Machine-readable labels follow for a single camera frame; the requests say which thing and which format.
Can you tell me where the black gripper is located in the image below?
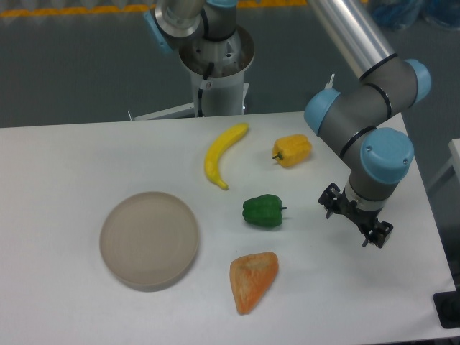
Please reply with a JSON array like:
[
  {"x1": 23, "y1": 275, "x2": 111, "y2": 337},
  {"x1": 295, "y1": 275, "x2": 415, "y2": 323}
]
[{"x1": 318, "y1": 183, "x2": 393, "y2": 248}]

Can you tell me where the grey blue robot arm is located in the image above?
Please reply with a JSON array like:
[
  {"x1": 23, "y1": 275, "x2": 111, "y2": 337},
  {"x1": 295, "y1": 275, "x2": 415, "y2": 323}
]
[{"x1": 144, "y1": 1, "x2": 431, "y2": 247}]

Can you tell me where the green toy pepper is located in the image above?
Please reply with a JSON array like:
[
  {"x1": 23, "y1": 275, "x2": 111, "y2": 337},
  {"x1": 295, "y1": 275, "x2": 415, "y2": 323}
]
[{"x1": 242, "y1": 194, "x2": 288, "y2": 229}]

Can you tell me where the yellow toy pepper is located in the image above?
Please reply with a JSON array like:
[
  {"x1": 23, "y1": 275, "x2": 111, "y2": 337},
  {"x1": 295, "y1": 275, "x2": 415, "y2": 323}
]
[{"x1": 272, "y1": 134, "x2": 312, "y2": 167}]

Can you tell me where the orange toy bread wedge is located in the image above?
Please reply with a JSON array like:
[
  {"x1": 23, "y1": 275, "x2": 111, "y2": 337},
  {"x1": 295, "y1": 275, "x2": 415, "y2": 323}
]
[{"x1": 229, "y1": 252, "x2": 279, "y2": 315}]

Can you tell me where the white furniture at right edge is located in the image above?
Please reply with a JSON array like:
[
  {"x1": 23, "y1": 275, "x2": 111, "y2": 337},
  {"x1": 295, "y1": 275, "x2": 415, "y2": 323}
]
[{"x1": 425, "y1": 138, "x2": 460, "y2": 197}]

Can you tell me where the black clamp at table edge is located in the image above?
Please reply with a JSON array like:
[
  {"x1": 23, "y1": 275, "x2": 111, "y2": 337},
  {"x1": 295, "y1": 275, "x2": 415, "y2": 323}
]
[{"x1": 433, "y1": 290, "x2": 459, "y2": 329}]

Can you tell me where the yellow toy banana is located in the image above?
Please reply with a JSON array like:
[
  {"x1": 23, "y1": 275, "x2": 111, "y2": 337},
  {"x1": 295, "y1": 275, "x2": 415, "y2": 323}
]
[{"x1": 203, "y1": 123, "x2": 249, "y2": 190}]

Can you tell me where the beige round plate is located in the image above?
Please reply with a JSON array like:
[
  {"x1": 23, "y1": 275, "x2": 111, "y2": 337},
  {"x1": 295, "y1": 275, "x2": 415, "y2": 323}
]
[{"x1": 99, "y1": 192, "x2": 200, "y2": 292}]

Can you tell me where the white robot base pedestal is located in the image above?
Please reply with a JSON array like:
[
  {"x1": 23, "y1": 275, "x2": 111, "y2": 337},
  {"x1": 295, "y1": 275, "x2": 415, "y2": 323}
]
[{"x1": 133, "y1": 25, "x2": 254, "y2": 121}]

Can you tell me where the black base cable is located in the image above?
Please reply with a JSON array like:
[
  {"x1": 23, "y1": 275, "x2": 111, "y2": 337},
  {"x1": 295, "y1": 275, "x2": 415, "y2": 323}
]
[{"x1": 196, "y1": 61, "x2": 216, "y2": 118}]

